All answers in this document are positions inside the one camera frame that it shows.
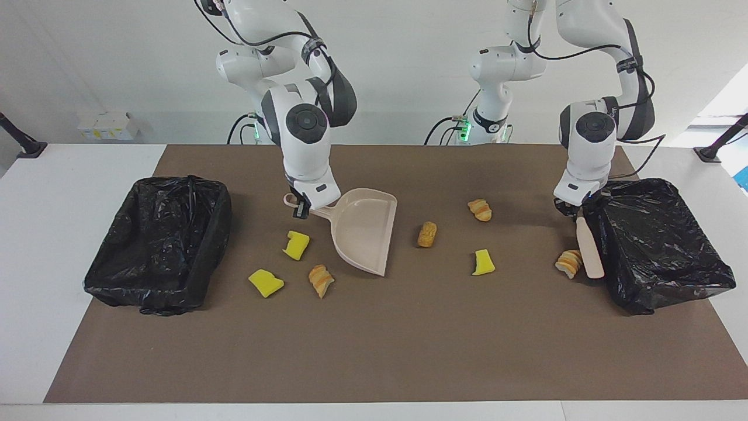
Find notched yellow sponge piece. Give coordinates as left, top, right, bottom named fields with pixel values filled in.
left=282, top=230, right=311, bottom=261

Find beige hand brush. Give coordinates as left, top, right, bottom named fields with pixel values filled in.
left=576, top=215, right=605, bottom=279

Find beige plastic dustpan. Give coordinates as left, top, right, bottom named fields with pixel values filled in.
left=283, top=188, right=399, bottom=277

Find black bag lined bin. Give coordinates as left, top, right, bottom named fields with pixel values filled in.
left=84, top=174, right=233, bottom=317
left=583, top=178, right=737, bottom=316

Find black pole stand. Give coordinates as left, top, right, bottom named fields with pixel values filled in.
left=694, top=113, right=748, bottom=163
left=0, top=112, right=48, bottom=159

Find brown table mat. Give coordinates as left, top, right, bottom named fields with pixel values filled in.
left=44, top=144, right=748, bottom=404

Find black right base cable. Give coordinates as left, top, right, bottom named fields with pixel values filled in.
left=227, top=113, right=261, bottom=145

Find black base cable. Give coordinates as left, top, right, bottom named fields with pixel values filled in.
left=425, top=88, right=483, bottom=146
left=227, top=113, right=261, bottom=145

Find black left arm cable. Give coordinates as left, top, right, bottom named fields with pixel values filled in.
left=526, top=0, right=667, bottom=179

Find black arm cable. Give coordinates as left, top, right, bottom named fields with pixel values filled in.
left=526, top=0, right=667, bottom=179
left=196, top=0, right=340, bottom=106

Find black left base cable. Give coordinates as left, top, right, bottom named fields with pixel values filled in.
left=425, top=88, right=483, bottom=146

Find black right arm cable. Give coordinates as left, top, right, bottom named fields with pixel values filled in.
left=196, top=0, right=340, bottom=106

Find white wall socket boxes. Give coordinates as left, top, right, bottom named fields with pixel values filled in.
left=77, top=111, right=140, bottom=142

